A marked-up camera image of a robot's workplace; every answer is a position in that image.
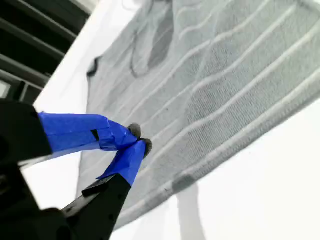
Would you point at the grey striped towel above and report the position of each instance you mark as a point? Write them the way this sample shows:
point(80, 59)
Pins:
point(225, 87)

